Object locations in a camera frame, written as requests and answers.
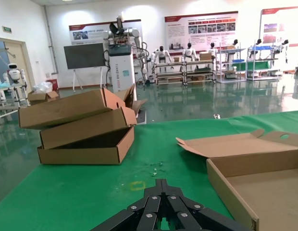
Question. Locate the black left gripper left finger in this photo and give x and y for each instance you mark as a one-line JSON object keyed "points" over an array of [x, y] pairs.
{"points": [[149, 209]]}

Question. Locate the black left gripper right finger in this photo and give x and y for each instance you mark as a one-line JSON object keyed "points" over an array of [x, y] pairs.
{"points": [[177, 209]]}

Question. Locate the open brown cardboard box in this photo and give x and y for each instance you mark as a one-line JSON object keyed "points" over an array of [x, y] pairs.
{"points": [[259, 192]]}

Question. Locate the open stacked cardboard box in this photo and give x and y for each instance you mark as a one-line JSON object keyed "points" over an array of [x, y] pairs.
{"points": [[79, 156]]}

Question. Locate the closed stacked cardboard box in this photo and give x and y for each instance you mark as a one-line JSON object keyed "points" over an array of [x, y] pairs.
{"points": [[86, 131]]}

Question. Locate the tilted stacked cardboard box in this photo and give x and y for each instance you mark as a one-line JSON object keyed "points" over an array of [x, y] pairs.
{"points": [[67, 110]]}

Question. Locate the small cardboard box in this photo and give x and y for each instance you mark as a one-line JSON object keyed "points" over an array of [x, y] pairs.
{"points": [[177, 59]]}

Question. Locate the cardboard box on rack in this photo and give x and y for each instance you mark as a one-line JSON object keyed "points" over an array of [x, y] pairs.
{"points": [[205, 56]]}

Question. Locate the open cardboard floor box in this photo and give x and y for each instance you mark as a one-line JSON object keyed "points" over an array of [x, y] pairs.
{"points": [[37, 97]]}

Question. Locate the small clear plastic scraps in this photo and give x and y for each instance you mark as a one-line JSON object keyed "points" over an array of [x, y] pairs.
{"points": [[154, 173]]}

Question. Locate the white floor machine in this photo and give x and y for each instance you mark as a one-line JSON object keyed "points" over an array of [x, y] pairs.
{"points": [[151, 79]]}

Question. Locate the white shelf rack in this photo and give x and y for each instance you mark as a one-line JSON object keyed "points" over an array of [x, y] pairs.
{"points": [[264, 77], [230, 81]]}

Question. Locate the white black humanoid robot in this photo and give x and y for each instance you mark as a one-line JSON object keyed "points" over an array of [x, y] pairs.
{"points": [[258, 41], [212, 51], [235, 42], [189, 53], [286, 43], [161, 54]]}

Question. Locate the red bin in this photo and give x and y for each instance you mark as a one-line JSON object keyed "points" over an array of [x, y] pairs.
{"points": [[54, 84]]}

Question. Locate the blue plastic tray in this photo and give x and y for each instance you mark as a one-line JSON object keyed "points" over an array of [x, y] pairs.
{"points": [[238, 61]]}

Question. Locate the clear plastic bags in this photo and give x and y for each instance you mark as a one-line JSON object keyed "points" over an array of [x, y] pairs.
{"points": [[42, 87]]}

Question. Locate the dark screen on white stand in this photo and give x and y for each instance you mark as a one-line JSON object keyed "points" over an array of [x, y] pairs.
{"points": [[84, 55]]}

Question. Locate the wide red framed display board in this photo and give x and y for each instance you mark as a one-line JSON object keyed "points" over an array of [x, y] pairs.
{"points": [[202, 33]]}

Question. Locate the small white round-head robot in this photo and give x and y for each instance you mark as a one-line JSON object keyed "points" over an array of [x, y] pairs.
{"points": [[14, 73]]}

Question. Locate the blue plastic sheet pile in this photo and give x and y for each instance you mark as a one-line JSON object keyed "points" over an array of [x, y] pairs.
{"points": [[1, 84]]}

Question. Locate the display board with red photos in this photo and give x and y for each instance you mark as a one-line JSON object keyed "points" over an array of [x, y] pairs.
{"points": [[281, 26]]}

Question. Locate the green exit sign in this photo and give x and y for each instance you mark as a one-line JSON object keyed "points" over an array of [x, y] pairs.
{"points": [[7, 29]]}

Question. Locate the pipe frame rack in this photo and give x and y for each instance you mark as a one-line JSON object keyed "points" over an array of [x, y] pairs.
{"points": [[168, 63], [199, 71]]}

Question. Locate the red framed wall display board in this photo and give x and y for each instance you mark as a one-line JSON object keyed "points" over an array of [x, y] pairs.
{"points": [[91, 33]]}

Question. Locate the metal pipe frame workbench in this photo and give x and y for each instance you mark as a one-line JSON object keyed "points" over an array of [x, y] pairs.
{"points": [[2, 88]]}

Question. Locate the grey wall pipe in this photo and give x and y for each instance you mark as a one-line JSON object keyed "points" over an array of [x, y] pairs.
{"points": [[52, 45]]}

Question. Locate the beige door with frame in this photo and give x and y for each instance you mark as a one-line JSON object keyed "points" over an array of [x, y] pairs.
{"points": [[18, 55]]}

